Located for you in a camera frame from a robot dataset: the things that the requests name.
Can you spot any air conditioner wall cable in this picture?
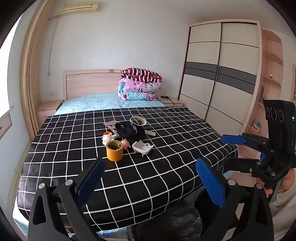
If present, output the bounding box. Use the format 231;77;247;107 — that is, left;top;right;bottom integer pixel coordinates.
47;16;61;76

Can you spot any white sliding door wardrobe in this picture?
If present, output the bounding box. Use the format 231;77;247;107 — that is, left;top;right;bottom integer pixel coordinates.
178;21;263;139

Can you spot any person's right hand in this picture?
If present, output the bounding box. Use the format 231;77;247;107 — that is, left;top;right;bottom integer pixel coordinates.
265;168;296;198

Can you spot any wooden bed headboard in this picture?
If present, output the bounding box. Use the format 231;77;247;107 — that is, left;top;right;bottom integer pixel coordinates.
63;69;130;101

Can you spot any black trash bag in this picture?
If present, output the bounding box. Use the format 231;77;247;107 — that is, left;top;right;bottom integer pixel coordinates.
127;200;203;241

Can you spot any red striped folded quilt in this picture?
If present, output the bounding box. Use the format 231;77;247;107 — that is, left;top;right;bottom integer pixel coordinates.
121;68;163;82

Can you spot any white air conditioner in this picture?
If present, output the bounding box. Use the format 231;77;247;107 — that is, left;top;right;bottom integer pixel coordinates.
60;2;101;16

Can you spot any light blue bedsheet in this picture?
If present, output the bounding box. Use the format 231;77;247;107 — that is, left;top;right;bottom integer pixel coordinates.
54;93;167;115

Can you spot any red and silver foil packet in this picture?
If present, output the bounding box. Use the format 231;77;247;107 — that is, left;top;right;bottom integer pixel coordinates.
103;121;119;131

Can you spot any pink folded quilt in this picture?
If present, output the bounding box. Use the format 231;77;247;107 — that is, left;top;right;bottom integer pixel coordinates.
118;77;162;94

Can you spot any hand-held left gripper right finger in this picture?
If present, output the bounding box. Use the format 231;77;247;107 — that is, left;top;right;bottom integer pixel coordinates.
195;158;274;241

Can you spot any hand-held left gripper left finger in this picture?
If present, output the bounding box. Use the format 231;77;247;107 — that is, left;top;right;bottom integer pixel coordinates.
28;157;105;241

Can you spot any white duck toy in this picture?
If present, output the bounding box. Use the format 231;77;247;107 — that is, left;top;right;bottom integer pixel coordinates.
102;134;116;146

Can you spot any yellow tape roll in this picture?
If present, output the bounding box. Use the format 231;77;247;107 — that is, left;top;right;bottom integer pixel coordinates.
106;140;124;162

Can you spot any wooden nightstand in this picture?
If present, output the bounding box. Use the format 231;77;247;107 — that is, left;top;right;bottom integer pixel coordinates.
155;96;184;107
35;100;63;128

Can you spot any black checkered cloth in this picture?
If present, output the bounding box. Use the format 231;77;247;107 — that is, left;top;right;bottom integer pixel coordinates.
17;106;238;232

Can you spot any black charger cable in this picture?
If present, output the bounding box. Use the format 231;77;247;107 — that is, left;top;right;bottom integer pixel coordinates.
161;95;176;105

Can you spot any wooden door frame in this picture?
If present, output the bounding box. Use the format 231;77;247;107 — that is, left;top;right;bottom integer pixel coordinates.
20;0;50;142

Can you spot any blue folded quilt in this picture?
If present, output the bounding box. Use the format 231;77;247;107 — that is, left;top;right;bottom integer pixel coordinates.
118;86;158;101

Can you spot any white plastic bracket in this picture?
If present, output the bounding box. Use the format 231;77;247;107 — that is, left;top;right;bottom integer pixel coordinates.
132;139;155;156

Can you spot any white tape roll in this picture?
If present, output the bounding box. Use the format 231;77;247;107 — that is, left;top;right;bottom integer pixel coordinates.
129;116;147;127

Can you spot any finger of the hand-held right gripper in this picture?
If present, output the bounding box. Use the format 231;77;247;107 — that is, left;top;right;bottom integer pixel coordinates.
220;133;270;151
222;158;262;175

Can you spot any wooden corner shelf unit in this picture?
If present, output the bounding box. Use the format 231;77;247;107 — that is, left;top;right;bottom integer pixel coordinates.
243;29;284;160

